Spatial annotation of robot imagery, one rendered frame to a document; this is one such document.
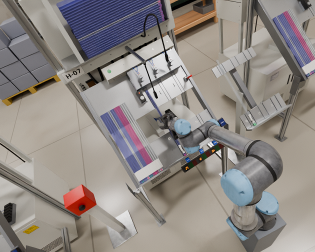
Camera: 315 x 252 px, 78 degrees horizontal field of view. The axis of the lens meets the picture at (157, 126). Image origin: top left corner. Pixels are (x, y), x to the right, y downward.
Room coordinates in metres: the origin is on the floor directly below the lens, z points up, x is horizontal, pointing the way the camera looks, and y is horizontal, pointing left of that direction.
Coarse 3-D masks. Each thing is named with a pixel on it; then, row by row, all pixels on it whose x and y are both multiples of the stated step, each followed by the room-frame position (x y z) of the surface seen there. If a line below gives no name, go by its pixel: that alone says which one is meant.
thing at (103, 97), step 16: (128, 80) 1.16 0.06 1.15; (160, 80) 1.12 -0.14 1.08; (176, 80) 1.11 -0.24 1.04; (96, 96) 1.11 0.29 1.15; (112, 96) 1.10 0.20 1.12; (128, 96) 1.08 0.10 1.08; (144, 96) 1.06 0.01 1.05; (160, 96) 1.04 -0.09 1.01; (96, 112) 1.04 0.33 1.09; (144, 112) 0.99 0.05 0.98
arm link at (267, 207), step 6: (264, 192) 0.32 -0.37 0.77; (264, 198) 0.29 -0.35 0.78; (270, 198) 0.28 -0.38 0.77; (258, 204) 0.28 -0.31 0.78; (264, 204) 0.27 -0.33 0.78; (270, 204) 0.26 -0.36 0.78; (276, 204) 0.25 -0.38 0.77; (258, 210) 0.25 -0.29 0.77; (264, 210) 0.24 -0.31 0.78; (270, 210) 0.23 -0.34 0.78; (276, 210) 0.23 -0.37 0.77; (264, 216) 0.23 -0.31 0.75; (270, 216) 0.22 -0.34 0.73; (264, 222) 0.21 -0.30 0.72
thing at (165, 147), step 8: (200, 112) 0.92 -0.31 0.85; (208, 112) 0.91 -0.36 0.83; (192, 120) 0.89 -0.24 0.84; (200, 120) 0.88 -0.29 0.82; (192, 128) 0.85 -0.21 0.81; (168, 136) 0.84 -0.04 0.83; (152, 144) 0.82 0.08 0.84; (160, 144) 0.81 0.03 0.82; (168, 144) 0.80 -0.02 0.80; (176, 144) 0.79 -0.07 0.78; (200, 144) 0.76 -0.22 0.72; (160, 152) 0.78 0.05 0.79; (168, 152) 0.77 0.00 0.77; (176, 152) 0.76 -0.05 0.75; (160, 160) 0.74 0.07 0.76; (168, 160) 0.73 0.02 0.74; (128, 168) 0.74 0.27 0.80
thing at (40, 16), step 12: (24, 0) 1.27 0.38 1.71; (36, 0) 1.28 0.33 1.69; (48, 0) 1.30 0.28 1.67; (60, 0) 1.31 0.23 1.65; (36, 12) 1.28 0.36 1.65; (48, 12) 1.29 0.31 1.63; (60, 12) 1.30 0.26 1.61; (36, 24) 1.27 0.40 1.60; (48, 24) 1.28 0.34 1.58; (48, 36) 1.27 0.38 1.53; (60, 36) 1.29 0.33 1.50; (72, 36) 1.30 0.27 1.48; (60, 48) 1.28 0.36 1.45; (60, 60) 1.27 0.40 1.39; (96, 72) 1.30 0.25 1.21; (84, 84) 1.28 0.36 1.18
